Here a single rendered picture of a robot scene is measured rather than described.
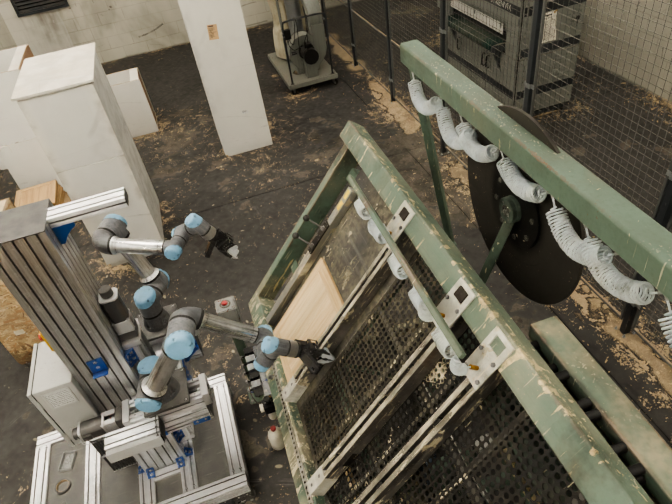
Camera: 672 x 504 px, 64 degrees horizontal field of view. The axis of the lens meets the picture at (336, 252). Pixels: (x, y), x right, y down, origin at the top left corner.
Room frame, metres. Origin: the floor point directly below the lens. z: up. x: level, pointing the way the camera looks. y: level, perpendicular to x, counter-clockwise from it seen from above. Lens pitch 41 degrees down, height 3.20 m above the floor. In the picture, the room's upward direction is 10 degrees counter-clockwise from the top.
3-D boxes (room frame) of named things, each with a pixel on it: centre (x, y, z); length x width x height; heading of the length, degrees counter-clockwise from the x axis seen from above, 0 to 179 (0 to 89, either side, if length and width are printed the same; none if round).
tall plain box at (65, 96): (4.48, 1.97, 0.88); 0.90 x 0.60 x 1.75; 12
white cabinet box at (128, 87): (6.89, 2.38, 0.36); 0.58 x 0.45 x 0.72; 102
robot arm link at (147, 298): (2.17, 1.06, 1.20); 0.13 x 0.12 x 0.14; 167
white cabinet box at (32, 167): (5.90, 3.19, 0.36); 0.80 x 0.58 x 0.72; 12
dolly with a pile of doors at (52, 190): (5.02, 3.00, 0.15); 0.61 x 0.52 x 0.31; 12
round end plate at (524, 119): (1.64, -0.71, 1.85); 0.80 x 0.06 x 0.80; 11
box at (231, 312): (2.32, 0.71, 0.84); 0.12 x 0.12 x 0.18; 11
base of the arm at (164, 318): (2.16, 1.06, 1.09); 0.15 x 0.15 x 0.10
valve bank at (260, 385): (1.90, 0.56, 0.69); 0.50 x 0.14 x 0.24; 11
